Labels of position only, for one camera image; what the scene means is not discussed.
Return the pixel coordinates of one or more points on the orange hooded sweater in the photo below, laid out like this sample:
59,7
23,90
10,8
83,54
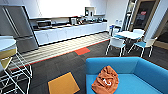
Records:
106,81

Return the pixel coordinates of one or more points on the white floor cabinets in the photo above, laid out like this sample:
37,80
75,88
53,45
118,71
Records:
66,33

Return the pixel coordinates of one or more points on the grey countertop appliance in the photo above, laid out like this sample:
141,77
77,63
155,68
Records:
73,21

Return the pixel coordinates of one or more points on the blue grey waste bins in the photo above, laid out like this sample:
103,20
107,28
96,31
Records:
114,30

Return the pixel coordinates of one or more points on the white square table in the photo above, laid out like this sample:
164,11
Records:
129,34

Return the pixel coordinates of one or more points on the black countertop appliance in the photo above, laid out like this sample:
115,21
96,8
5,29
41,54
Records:
43,24

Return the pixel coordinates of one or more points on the white chair blue seat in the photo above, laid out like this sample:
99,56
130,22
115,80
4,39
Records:
143,44

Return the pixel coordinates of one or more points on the blue sofa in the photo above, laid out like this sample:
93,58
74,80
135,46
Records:
140,76

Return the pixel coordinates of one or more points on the steel refrigerator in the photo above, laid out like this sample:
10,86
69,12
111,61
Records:
20,28

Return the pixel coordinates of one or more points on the wood framed glass door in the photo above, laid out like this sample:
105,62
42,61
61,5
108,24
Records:
143,15

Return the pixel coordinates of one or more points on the round white table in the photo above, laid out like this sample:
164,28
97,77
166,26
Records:
6,43

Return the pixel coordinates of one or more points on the white wall dispenser dark front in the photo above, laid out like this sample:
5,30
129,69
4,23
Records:
89,12

